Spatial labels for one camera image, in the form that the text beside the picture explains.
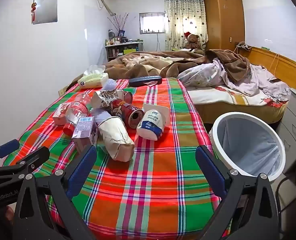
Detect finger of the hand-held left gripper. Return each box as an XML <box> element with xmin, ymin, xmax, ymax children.
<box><xmin>0</xmin><ymin>139</ymin><xmax>20</xmax><ymax>167</ymax></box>
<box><xmin>0</xmin><ymin>146</ymin><xmax>51</xmax><ymax>180</ymax></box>

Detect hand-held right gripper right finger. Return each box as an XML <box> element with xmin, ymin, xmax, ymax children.
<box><xmin>195</xmin><ymin>145</ymin><xmax>280</xmax><ymax>240</ymax></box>

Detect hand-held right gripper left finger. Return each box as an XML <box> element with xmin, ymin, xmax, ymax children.
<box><xmin>13</xmin><ymin>145</ymin><xmax>98</xmax><ymax>240</ymax></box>

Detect white round trash bin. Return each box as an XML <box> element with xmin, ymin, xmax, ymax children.
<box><xmin>209</xmin><ymin>112</ymin><xmax>286</xmax><ymax>180</ymax></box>

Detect purple drink carton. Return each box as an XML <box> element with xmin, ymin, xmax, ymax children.
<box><xmin>71</xmin><ymin>116</ymin><xmax>99</xmax><ymax>153</ymax></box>

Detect crushed beige paper cup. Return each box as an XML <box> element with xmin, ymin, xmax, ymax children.
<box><xmin>98</xmin><ymin>117</ymin><xmax>136</xmax><ymax>162</ymax></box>

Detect white foam fruit net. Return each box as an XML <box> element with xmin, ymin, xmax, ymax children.
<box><xmin>89</xmin><ymin>107</ymin><xmax>112</xmax><ymax>124</ymax></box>
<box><xmin>101</xmin><ymin>78</ymin><xmax>117</xmax><ymax>92</ymax></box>

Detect pink small carton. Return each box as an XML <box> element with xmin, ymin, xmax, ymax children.
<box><xmin>53</xmin><ymin>103</ymin><xmax>72</xmax><ymax>125</ymax></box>

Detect clear plastic bottle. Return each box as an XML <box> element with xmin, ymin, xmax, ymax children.
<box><xmin>63</xmin><ymin>92</ymin><xmax>92</xmax><ymax>135</ymax></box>

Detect red printed can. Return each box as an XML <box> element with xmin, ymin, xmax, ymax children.
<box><xmin>109</xmin><ymin>98</ymin><xmax>144</xmax><ymax>130</ymax></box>

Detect white blue yogurt cup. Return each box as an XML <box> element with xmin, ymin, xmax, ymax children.
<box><xmin>136</xmin><ymin>103</ymin><xmax>170</xmax><ymax>140</ymax></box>

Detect brown patterned paper cup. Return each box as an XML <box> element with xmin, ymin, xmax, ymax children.
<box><xmin>91</xmin><ymin>89</ymin><xmax>124</xmax><ymax>109</ymax></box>

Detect red green plaid tablecloth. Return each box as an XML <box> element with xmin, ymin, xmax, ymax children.
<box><xmin>3</xmin><ymin>78</ymin><xmax>232</xmax><ymax>240</ymax></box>

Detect floral bed sheet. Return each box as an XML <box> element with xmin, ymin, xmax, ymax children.
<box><xmin>188</xmin><ymin>85</ymin><xmax>289</xmax><ymax>108</ymax></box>

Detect soft tissue pack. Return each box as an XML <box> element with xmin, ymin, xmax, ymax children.
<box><xmin>77</xmin><ymin>65</ymin><xmax>109</xmax><ymax>89</ymax></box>

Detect pale printed quilt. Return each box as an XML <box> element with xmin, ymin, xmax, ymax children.
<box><xmin>178</xmin><ymin>57</ymin><xmax>292</xmax><ymax>103</ymax></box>

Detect grey drawer nightstand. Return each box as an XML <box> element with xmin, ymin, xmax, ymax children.
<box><xmin>276</xmin><ymin>86</ymin><xmax>296</xmax><ymax>160</ymax></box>

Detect brown fleece blanket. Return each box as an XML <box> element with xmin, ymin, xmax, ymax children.
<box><xmin>68</xmin><ymin>49</ymin><xmax>251</xmax><ymax>90</ymax></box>

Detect wooden headboard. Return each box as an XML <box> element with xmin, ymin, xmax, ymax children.
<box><xmin>188</xmin><ymin>45</ymin><xmax>296</xmax><ymax>124</ymax></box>

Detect cluttered shelf unit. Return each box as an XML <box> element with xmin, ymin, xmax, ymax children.
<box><xmin>105</xmin><ymin>41</ymin><xmax>144</xmax><ymax>63</ymax></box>

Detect power strip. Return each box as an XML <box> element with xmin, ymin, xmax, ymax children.
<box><xmin>235</xmin><ymin>41</ymin><xmax>252</xmax><ymax>50</ymax></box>

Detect brown teddy bear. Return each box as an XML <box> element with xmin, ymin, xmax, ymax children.
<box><xmin>183</xmin><ymin>32</ymin><xmax>205</xmax><ymax>54</ymax></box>

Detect decorative flower branches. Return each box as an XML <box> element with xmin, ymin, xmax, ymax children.
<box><xmin>107</xmin><ymin>12</ymin><xmax>129</xmax><ymax>37</ymax></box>

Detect wooden wardrobe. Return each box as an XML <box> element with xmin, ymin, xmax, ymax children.
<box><xmin>204</xmin><ymin>0</ymin><xmax>246</xmax><ymax>52</ymax></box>

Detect heart print curtain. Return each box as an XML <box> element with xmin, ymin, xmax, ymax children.
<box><xmin>164</xmin><ymin>0</ymin><xmax>208</xmax><ymax>51</ymax></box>

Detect small window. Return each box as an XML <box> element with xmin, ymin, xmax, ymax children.
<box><xmin>139</xmin><ymin>12</ymin><xmax>166</xmax><ymax>34</ymax></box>

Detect wrapped air conditioner pipe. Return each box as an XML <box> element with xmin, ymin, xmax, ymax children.
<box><xmin>94</xmin><ymin>0</ymin><xmax>117</xmax><ymax>15</ymax></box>

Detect yellow cable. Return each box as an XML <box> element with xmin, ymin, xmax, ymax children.
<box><xmin>272</xmin><ymin>53</ymin><xmax>280</xmax><ymax>77</ymax></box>

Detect grey wall panel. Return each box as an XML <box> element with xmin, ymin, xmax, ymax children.
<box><xmin>33</xmin><ymin>0</ymin><xmax>58</xmax><ymax>25</ymax></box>

